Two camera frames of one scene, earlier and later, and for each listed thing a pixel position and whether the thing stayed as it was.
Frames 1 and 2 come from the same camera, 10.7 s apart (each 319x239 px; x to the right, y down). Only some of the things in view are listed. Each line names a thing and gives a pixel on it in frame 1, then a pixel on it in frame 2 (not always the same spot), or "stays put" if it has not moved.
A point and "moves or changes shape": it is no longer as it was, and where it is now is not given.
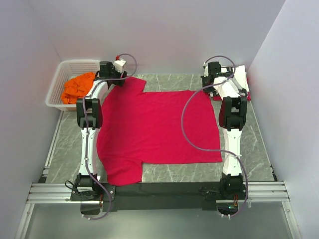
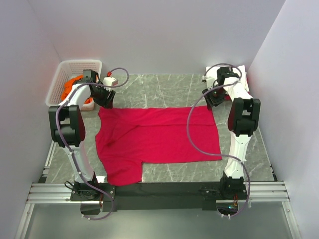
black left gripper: [113, 69] -> [106, 102]
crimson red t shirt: [141, 127] moves or changes shape
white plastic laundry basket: [67, 69] stays put
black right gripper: [208, 90] -> [217, 101]
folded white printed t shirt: [227, 88] stays put
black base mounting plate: [159, 197] stays put
